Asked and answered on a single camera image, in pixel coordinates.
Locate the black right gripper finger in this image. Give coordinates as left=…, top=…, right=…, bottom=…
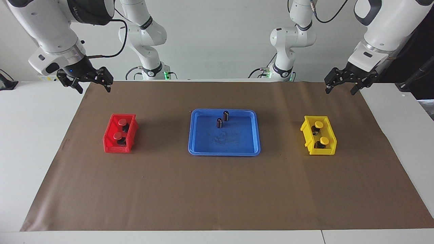
left=91, top=67, right=114, bottom=93
left=57, top=69, right=83, bottom=94

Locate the red plastic bin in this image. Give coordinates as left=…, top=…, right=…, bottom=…
left=103, top=113, right=139, bottom=154

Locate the brown paper table mat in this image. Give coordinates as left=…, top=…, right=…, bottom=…
left=20, top=80, right=434, bottom=232

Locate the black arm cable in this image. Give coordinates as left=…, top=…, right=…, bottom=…
left=288, top=0, right=350, bottom=24
left=81, top=7, right=129, bottom=59

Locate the black camera stand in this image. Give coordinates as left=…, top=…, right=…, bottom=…
left=395, top=56, right=434, bottom=93

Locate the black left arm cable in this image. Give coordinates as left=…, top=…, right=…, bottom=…
left=288, top=0, right=350, bottom=24

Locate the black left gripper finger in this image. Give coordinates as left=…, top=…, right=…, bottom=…
left=350, top=75, right=378, bottom=95
left=324, top=68, right=350, bottom=94

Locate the black base cable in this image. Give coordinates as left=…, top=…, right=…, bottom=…
left=125, top=66, right=143, bottom=81
left=249, top=54, right=277, bottom=79

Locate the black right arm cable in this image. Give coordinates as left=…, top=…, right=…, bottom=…
left=81, top=7, right=129, bottom=59

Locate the yellow plastic bin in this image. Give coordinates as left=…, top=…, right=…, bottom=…
left=300, top=115, right=337, bottom=156

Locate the black left base cable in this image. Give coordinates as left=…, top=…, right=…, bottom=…
left=249, top=54, right=277, bottom=79

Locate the black right base cable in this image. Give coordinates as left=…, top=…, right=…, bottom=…
left=125, top=66, right=143, bottom=81

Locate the blue plastic tray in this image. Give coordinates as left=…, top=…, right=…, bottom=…
left=188, top=108, right=261, bottom=157

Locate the black clamp at table edge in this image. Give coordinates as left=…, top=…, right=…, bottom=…
left=0, top=69, right=18, bottom=91

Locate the black backdrop panel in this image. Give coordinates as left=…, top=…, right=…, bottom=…
left=378, top=14, right=434, bottom=100

